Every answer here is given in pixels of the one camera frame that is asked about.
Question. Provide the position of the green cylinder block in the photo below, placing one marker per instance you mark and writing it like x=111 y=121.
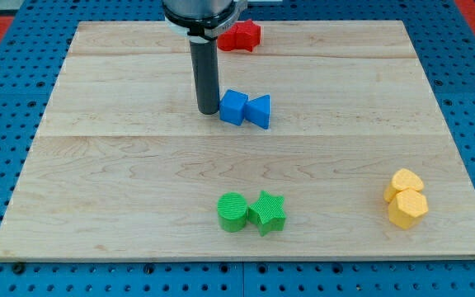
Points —
x=232 y=211

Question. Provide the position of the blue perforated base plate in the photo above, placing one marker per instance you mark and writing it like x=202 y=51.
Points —
x=31 y=55

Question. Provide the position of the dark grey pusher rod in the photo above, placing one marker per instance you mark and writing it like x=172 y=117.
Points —
x=204 y=60

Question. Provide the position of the yellow heart block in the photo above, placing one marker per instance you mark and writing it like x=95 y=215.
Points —
x=403 y=179

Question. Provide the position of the red star block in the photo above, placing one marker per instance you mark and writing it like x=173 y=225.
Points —
x=247 y=35

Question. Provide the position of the green star block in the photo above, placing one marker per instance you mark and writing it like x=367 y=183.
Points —
x=267 y=213

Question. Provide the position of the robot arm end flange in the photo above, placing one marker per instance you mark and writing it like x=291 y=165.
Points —
x=202 y=21

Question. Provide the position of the blue cube block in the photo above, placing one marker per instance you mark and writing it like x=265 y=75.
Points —
x=231 y=107

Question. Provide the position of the yellow hexagon block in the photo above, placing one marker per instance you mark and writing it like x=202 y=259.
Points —
x=407 y=209

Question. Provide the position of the blue triangle block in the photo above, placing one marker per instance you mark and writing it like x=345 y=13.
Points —
x=257 y=111

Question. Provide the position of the light wooden board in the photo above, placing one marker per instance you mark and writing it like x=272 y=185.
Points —
x=124 y=168

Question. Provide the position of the red circle block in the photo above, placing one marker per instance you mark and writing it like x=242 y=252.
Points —
x=227 y=41

